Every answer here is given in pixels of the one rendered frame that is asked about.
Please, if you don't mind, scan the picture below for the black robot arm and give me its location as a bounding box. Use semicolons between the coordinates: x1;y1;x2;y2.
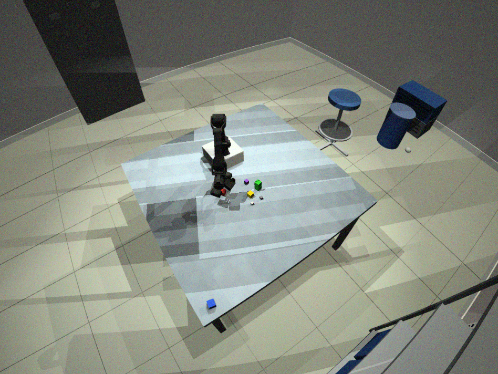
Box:
211;113;235;191

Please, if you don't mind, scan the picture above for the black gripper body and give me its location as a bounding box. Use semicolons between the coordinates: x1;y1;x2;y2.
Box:
210;172;232;198

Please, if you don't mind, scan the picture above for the blue block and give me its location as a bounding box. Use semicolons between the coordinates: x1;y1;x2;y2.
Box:
207;299;217;309

